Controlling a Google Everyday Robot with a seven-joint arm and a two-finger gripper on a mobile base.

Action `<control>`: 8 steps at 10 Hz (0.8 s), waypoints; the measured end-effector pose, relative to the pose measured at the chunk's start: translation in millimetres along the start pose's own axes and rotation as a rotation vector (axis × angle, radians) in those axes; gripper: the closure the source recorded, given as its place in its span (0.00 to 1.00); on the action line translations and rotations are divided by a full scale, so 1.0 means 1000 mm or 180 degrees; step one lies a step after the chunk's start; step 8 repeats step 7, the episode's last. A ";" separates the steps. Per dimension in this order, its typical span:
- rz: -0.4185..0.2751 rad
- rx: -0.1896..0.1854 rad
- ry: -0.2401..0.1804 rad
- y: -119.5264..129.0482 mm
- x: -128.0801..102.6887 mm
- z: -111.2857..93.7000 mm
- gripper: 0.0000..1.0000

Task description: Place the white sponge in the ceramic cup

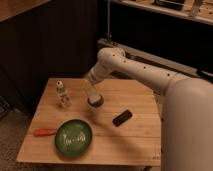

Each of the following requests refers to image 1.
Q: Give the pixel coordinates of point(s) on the green plate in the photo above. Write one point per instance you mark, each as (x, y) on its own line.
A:
(73, 138)

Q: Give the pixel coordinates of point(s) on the ceramic cup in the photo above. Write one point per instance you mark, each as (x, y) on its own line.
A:
(96, 105)

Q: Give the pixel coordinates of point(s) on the wooden table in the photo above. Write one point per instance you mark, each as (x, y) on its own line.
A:
(136, 142)

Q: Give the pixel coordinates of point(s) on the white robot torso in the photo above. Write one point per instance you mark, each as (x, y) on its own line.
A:
(187, 127)

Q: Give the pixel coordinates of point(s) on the metal shelf unit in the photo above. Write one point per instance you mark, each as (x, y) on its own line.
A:
(169, 39)

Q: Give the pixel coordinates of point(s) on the clear plastic bottle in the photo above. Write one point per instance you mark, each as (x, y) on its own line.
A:
(63, 95)

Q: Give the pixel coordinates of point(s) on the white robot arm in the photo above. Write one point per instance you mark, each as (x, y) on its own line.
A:
(158, 79)

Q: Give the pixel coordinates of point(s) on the black rectangular sponge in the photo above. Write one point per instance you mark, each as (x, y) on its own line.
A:
(121, 118)

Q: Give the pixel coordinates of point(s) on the white sponge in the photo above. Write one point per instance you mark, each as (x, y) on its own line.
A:
(94, 99)

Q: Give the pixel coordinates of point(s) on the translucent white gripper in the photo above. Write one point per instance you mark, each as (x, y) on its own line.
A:
(90, 89)

